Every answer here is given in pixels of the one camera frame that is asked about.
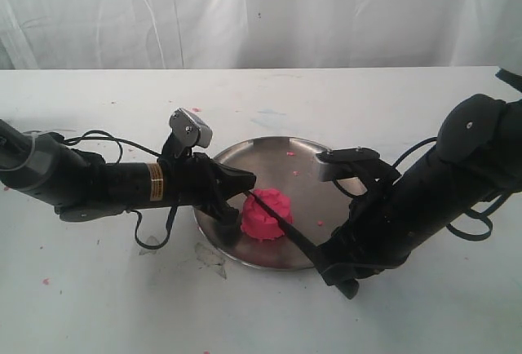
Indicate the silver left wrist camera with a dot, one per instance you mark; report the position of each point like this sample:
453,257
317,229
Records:
189,130

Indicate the clear tape piece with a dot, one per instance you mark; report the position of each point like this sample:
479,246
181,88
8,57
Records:
150,246
213,261

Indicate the clear tape piece left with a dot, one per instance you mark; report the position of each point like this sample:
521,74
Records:
150,246

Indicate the black serrated knife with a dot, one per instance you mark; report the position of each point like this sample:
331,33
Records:
285,227

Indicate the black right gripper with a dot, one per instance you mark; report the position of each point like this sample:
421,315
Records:
378,236

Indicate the clear tape piece middle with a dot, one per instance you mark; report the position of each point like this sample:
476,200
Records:
213,261

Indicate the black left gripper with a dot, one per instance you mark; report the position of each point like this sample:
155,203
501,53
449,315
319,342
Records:
194,179

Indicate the white plastic backdrop sheet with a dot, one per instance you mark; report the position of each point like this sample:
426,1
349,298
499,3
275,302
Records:
237,34

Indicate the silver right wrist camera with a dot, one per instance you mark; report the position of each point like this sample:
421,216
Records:
335,164

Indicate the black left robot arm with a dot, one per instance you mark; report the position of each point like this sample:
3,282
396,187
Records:
82,186

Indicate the pink clay piece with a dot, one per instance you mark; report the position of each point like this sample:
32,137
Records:
257,223

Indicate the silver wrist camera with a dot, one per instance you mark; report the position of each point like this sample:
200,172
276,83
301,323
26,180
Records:
189,130
335,164

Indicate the round stainless steel plate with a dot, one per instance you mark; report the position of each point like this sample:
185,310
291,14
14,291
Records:
289,165

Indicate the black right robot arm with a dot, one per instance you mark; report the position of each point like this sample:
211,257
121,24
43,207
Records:
475,157

